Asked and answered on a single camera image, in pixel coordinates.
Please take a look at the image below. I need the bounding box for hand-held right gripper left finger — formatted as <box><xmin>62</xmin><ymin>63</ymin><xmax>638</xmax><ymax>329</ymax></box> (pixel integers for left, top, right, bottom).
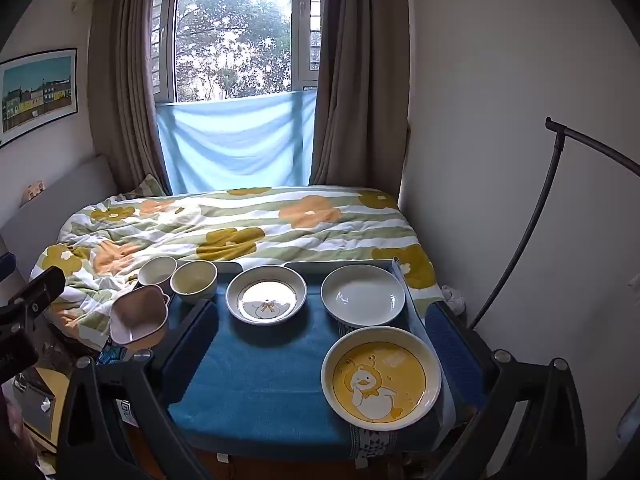
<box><xmin>57</xmin><ymin>300</ymin><xmax>219</xmax><ymax>480</ymax></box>

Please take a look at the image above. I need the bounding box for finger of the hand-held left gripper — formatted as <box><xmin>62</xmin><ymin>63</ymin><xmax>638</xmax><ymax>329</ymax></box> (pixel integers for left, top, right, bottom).
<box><xmin>0</xmin><ymin>266</ymin><xmax>66</xmax><ymax>341</ymax></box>

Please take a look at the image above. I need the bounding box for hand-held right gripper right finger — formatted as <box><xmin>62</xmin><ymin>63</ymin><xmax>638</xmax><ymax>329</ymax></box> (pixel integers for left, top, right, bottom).
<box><xmin>427</xmin><ymin>301</ymin><xmax>587</xmax><ymax>480</ymax></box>

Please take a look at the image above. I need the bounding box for pink bowl with handles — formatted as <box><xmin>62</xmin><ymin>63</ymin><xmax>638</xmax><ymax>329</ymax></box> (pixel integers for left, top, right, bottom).
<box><xmin>109</xmin><ymin>284</ymin><xmax>171</xmax><ymax>347</ymax></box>

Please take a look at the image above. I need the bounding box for pale yellow bowl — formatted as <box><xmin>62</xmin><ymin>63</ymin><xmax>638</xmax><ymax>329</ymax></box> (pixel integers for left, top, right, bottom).
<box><xmin>169</xmin><ymin>260</ymin><xmax>219</xmax><ymax>304</ymax></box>

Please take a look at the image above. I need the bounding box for small white bowl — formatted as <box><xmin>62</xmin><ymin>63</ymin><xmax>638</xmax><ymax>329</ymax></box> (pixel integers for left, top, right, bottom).
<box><xmin>137</xmin><ymin>255</ymin><xmax>178</xmax><ymax>288</ymax></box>

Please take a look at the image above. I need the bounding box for yellow duck plate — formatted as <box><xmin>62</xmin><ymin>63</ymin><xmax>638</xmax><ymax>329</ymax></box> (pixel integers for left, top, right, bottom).
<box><xmin>320</xmin><ymin>326</ymin><xmax>443</xmax><ymax>431</ymax></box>

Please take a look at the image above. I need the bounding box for white duck bow plate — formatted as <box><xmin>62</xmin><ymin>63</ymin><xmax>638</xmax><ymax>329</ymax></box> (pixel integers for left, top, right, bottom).
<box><xmin>225</xmin><ymin>264</ymin><xmax>308</xmax><ymax>326</ymax></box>

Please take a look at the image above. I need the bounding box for plain white plate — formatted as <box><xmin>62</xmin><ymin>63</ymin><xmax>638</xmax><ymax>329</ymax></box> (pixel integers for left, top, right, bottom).
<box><xmin>320</xmin><ymin>264</ymin><xmax>407</xmax><ymax>329</ymax></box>

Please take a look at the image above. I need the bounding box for white crumpled cloth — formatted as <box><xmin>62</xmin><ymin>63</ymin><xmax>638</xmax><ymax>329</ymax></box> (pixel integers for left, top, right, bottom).
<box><xmin>442</xmin><ymin>284</ymin><xmax>468</xmax><ymax>313</ymax></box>

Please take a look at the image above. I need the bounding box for wooden side table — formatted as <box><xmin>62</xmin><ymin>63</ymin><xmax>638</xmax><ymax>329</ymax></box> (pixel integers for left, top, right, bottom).
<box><xmin>12</xmin><ymin>365</ymin><xmax>72</xmax><ymax>457</ymax></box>

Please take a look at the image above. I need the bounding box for blue tablecloth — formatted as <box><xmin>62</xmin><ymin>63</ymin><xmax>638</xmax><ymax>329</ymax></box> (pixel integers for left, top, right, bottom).
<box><xmin>167</xmin><ymin>264</ymin><xmax>455</xmax><ymax>461</ymax></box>

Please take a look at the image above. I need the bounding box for grey headboard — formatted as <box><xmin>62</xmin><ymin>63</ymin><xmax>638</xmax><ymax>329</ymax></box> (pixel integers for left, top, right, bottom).
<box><xmin>0</xmin><ymin>154</ymin><xmax>120</xmax><ymax>281</ymax></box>

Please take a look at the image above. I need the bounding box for floral striped blanket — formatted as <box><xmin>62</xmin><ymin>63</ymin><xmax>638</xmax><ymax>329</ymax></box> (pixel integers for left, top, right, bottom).
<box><xmin>30</xmin><ymin>186</ymin><xmax>443</xmax><ymax>348</ymax></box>

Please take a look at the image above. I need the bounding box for green patterned pillow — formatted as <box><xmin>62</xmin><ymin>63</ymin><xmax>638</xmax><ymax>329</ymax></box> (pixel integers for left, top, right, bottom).
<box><xmin>131</xmin><ymin>174</ymin><xmax>168</xmax><ymax>198</ymax></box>

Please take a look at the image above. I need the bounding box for blue window cloth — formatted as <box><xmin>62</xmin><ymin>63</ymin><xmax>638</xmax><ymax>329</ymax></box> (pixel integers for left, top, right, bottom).
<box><xmin>156</xmin><ymin>89</ymin><xmax>318</xmax><ymax>195</ymax></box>

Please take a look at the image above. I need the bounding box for brown curtain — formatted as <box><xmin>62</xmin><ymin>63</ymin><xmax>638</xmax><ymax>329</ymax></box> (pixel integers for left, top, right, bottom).
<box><xmin>308</xmin><ymin>0</ymin><xmax>412</xmax><ymax>201</ymax></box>
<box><xmin>87</xmin><ymin>0</ymin><xmax>173</xmax><ymax>196</ymax></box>

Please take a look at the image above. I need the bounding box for window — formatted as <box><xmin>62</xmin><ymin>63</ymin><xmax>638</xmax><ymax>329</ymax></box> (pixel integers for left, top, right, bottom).
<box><xmin>150</xmin><ymin>0</ymin><xmax>323</xmax><ymax>103</ymax></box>

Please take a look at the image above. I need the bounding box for black cable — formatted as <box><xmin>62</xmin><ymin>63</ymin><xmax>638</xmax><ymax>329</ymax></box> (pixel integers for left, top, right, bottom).
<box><xmin>467</xmin><ymin>117</ymin><xmax>640</xmax><ymax>331</ymax></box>

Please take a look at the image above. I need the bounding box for wall poster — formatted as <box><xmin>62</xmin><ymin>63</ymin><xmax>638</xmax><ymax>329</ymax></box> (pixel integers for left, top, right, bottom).
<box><xmin>0</xmin><ymin>48</ymin><xmax>79</xmax><ymax>149</ymax></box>

